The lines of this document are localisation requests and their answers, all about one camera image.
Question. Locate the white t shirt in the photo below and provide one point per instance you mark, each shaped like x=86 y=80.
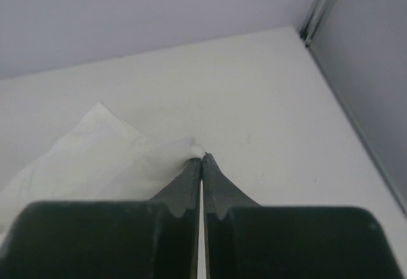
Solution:
x=102 y=158

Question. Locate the right aluminium frame post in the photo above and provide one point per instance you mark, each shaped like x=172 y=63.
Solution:
x=317 y=14

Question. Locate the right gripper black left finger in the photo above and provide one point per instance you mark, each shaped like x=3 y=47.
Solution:
x=176 y=229

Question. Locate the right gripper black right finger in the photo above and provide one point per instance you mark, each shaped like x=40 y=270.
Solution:
x=219 y=196

